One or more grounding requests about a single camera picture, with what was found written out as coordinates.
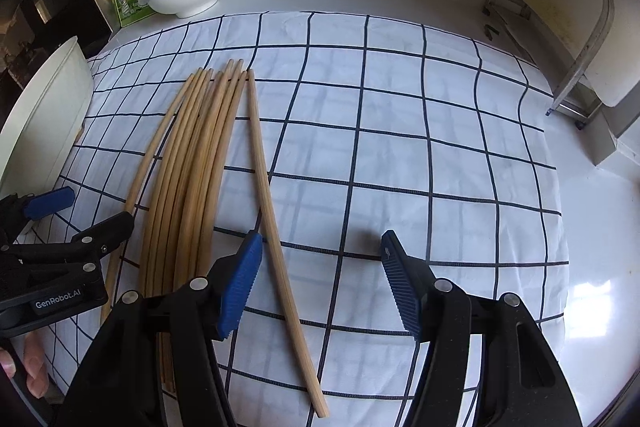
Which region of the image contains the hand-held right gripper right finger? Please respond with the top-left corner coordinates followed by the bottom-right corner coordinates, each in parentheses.
top-left (380, 229), bottom-right (583, 427)

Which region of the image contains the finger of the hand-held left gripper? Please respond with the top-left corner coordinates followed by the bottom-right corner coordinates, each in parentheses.
top-left (0, 186), bottom-right (76, 235)
top-left (0, 211), bottom-right (136, 270)

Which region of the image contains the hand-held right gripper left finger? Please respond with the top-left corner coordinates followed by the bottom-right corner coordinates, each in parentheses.
top-left (52, 231), bottom-right (264, 427)

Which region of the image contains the single wooden chopstick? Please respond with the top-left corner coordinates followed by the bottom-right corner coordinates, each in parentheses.
top-left (246, 68), bottom-right (331, 419)

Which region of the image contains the cream round basin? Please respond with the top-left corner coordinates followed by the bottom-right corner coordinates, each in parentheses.
top-left (0, 36), bottom-right (95, 200)

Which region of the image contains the bundle of wooden chopsticks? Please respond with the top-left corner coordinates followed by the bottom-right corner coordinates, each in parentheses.
top-left (100, 58), bottom-right (251, 395)

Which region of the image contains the person's left hand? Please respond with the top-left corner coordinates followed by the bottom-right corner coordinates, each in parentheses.
top-left (0, 333), bottom-right (52, 402)

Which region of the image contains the white blue checked cloth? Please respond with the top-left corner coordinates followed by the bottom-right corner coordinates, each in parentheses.
top-left (10, 11), bottom-right (571, 427)

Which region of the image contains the metal rack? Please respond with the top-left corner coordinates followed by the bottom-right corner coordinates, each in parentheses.
top-left (482, 0), bottom-right (616, 130)

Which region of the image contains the beige cutting board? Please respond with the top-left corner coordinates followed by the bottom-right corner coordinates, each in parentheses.
top-left (520, 0), bottom-right (640, 108)

